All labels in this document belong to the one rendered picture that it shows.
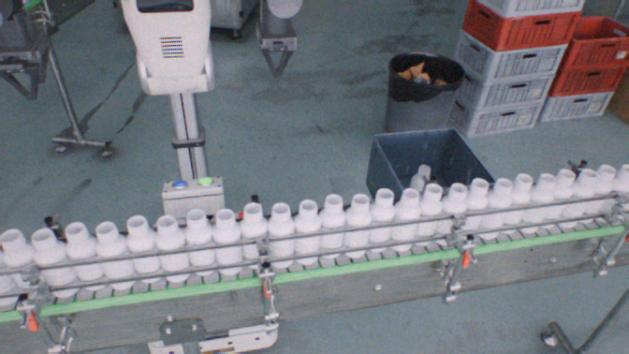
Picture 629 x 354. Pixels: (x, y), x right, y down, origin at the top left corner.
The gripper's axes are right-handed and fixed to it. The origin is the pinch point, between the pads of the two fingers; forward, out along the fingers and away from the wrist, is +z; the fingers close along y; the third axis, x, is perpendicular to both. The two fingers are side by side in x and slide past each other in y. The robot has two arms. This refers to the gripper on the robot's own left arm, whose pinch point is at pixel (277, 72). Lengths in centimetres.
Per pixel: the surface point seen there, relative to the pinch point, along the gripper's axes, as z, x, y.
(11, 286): 36, 57, -15
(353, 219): 28.5, -14.2, -15.4
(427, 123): 100, -107, 130
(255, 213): 24.1, 7.1, -14.8
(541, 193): 28, -61, -15
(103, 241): 25.8, 37.2, -15.8
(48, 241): 24, 47, -15
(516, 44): 67, -175, 164
